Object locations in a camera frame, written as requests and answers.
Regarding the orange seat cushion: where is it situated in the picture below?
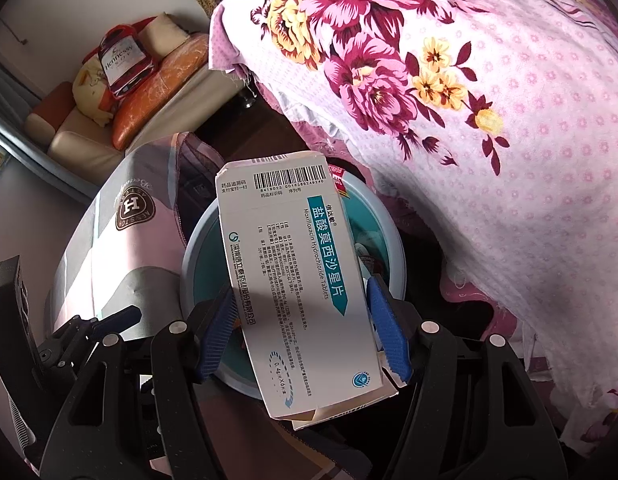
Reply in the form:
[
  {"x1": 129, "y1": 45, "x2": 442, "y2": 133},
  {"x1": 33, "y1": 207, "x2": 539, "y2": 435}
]
[{"x1": 112, "y1": 32, "x2": 212, "y2": 151}]

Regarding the floral pink bedsheet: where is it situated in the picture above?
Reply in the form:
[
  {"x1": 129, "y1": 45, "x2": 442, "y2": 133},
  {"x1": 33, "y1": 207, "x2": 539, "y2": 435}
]
[{"x1": 209, "y1": 0, "x2": 618, "y2": 461}]

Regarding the blue plastic bin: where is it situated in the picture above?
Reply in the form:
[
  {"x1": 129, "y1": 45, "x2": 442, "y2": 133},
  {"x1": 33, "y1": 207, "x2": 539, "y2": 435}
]
[{"x1": 180, "y1": 162, "x2": 406, "y2": 401}]

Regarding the grey curtain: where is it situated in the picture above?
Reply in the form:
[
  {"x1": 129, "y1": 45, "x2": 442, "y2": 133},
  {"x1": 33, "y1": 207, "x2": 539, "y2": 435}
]
[{"x1": 0, "y1": 55, "x2": 55, "y2": 171}]

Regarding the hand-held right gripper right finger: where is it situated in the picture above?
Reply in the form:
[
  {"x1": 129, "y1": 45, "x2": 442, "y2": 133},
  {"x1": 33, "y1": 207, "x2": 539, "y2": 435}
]
[{"x1": 365, "y1": 275, "x2": 562, "y2": 480}]

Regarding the yellow cartoon pillow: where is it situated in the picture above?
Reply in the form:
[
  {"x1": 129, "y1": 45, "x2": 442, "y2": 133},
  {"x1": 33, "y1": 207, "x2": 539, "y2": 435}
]
[{"x1": 72, "y1": 57, "x2": 117, "y2": 128}]

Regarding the grey pink checked blanket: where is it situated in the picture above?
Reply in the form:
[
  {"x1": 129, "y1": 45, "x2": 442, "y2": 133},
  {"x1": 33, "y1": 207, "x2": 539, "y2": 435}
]
[{"x1": 9, "y1": 132, "x2": 370, "y2": 480}]

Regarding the white teal medicine box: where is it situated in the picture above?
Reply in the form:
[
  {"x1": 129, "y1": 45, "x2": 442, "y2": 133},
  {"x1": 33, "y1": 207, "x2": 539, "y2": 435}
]
[{"x1": 215, "y1": 151, "x2": 409, "y2": 431}]

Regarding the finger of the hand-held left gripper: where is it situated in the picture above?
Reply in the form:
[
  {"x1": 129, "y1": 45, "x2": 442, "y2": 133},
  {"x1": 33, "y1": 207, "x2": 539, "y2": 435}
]
[{"x1": 89, "y1": 305, "x2": 143, "y2": 338}]

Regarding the bottle shaped pillow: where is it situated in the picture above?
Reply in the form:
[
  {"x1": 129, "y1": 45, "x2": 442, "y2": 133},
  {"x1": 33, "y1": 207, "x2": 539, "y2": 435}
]
[{"x1": 98, "y1": 22, "x2": 157, "y2": 101}]

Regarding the cream leather sofa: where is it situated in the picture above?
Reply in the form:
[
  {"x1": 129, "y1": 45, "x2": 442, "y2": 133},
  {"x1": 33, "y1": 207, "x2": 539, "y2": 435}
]
[{"x1": 25, "y1": 12, "x2": 250, "y2": 173}]

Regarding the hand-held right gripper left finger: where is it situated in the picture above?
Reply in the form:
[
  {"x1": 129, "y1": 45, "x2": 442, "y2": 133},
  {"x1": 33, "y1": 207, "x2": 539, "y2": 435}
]
[{"x1": 39, "y1": 285, "x2": 240, "y2": 480}]

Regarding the white pillow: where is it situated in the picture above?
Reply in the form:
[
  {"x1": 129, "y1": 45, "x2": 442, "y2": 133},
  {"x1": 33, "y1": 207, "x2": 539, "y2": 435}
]
[{"x1": 139, "y1": 12, "x2": 192, "y2": 61}]

